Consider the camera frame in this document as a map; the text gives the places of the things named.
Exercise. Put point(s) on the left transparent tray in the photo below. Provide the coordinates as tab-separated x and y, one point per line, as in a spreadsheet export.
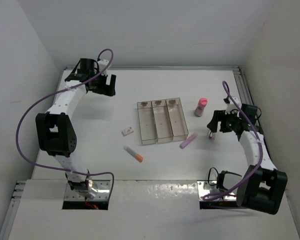
147	125

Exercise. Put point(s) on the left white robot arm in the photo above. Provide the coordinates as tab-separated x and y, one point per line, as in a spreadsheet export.
56	135

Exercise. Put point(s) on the metal base plate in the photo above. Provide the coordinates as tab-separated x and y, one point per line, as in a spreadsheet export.
204	188
95	190

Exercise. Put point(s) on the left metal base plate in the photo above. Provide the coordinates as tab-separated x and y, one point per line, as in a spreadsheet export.
95	190

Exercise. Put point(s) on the right transparent tray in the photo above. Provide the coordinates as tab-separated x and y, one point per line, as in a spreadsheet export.
177	119

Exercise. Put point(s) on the small white eraser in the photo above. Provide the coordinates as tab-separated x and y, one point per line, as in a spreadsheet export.
127	131

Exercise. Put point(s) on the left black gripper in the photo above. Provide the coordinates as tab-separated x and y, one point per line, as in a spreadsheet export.
106	89

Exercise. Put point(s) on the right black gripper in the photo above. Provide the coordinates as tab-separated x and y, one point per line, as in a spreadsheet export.
220	115

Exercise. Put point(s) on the orange capped glue stick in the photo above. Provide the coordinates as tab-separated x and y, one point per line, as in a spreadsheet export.
131	152

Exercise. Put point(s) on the purple highlighter marker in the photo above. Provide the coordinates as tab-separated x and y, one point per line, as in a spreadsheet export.
190	139

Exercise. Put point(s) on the transparent tray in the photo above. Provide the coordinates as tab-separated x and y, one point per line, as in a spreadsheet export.
147	125
177	119
162	121

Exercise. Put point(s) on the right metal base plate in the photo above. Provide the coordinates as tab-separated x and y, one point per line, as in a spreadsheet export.
204	188

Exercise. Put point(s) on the pink capped bead bottle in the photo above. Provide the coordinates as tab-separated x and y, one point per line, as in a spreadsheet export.
202	103

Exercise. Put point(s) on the middle transparent tray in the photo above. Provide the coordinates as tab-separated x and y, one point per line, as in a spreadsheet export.
162	121

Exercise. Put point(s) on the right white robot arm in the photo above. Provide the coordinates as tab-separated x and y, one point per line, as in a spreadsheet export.
263	185

